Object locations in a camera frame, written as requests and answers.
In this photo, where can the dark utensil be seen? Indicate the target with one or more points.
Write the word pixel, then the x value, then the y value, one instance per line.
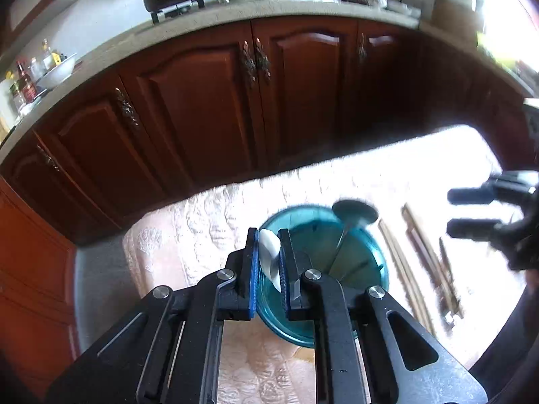
pixel 444 261

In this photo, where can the green plastic box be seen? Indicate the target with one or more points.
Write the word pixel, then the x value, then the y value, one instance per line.
pixel 497 50

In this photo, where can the white plastic spoon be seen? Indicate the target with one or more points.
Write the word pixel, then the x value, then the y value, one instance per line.
pixel 269 248

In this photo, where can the teal plastic cup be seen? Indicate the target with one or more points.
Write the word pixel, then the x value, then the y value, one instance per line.
pixel 320 235

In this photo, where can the yellow oil bottle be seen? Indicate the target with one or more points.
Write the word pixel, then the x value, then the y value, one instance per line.
pixel 47 57

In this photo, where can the grey stone countertop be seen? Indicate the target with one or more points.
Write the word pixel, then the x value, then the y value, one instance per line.
pixel 126 33

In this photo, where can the white mixing bowl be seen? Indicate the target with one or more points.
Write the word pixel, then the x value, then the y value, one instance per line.
pixel 57 73

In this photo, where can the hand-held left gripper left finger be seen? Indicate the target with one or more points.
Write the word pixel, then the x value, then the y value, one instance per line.
pixel 252 273

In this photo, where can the dark wooden base cabinets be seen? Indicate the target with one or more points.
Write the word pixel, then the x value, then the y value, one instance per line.
pixel 189 105

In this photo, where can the gas stove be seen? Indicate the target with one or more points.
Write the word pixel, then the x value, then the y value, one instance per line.
pixel 181 8

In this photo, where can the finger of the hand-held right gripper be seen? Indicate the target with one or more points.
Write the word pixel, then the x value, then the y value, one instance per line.
pixel 471 196
pixel 471 229

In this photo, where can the green-lidded jar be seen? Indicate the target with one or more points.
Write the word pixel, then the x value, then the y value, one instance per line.
pixel 17 99

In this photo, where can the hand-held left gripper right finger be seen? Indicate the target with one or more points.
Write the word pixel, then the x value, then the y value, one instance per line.
pixel 283 277

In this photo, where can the red sauce bottle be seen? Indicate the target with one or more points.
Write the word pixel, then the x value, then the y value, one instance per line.
pixel 26 84

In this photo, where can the metal spoon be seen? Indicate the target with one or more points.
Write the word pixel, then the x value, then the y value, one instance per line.
pixel 353 211

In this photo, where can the person's dark clothing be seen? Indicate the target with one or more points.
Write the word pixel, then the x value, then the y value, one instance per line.
pixel 513 345

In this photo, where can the wooden wall cabinet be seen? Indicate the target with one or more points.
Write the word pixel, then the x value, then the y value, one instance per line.
pixel 29 0

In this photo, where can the pale embossed tablecloth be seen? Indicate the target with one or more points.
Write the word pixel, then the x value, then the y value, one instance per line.
pixel 210 227

